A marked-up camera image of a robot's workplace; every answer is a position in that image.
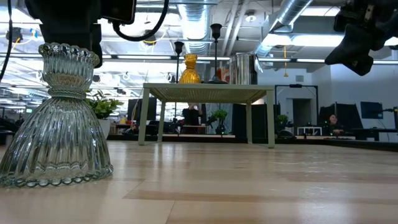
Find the ribbed silver ceiling duct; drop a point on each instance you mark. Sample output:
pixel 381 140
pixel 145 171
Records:
pixel 196 25

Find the black metal frame stand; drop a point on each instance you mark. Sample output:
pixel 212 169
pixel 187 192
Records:
pixel 295 86

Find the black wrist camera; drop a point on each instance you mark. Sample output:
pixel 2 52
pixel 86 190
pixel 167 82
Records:
pixel 119 11
pixel 342 20

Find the black table edge rail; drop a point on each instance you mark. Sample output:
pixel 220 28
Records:
pixel 357 143

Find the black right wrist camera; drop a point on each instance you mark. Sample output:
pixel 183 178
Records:
pixel 342 20

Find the long ceiling light strip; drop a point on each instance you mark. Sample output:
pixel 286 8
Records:
pixel 273 60

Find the small white shelf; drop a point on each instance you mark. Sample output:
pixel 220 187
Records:
pixel 312 127

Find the black computer monitor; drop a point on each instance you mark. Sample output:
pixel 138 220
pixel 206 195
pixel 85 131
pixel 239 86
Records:
pixel 371 110
pixel 132 109

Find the small pale green table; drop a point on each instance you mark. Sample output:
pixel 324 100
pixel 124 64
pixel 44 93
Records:
pixel 217 90

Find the person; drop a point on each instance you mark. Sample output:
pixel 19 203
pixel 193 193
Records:
pixel 191 116
pixel 333 119

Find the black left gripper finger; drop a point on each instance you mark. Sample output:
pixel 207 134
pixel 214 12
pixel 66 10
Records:
pixel 98 40

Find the green plant in white pot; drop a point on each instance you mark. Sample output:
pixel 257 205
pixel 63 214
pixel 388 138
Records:
pixel 104 107

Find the hanging ceiling pendant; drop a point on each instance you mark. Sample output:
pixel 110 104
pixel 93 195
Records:
pixel 285 74

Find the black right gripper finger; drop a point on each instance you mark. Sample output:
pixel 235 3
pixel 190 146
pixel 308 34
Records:
pixel 351 46
pixel 363 67

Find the amber ribbed glass candle holder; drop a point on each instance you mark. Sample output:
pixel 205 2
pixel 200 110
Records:
pixel 189 76

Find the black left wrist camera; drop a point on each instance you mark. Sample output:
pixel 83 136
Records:
pixel 119 11

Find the clear ribbed glass candle holder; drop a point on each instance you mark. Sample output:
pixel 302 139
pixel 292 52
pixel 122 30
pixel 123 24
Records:
pixel 62 140

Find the smooth silver ceiling duct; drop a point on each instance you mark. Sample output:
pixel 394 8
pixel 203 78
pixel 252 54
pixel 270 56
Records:
pixel 290 12

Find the tall black candlestick holder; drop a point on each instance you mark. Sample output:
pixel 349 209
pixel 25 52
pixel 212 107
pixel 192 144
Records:
pixel 178 46
pixel 215 30

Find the black office partition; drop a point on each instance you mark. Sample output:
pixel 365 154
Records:
pixel 351 113

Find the large silver tin brown tag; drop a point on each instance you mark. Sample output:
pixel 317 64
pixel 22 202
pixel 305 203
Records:
pixel 244 70

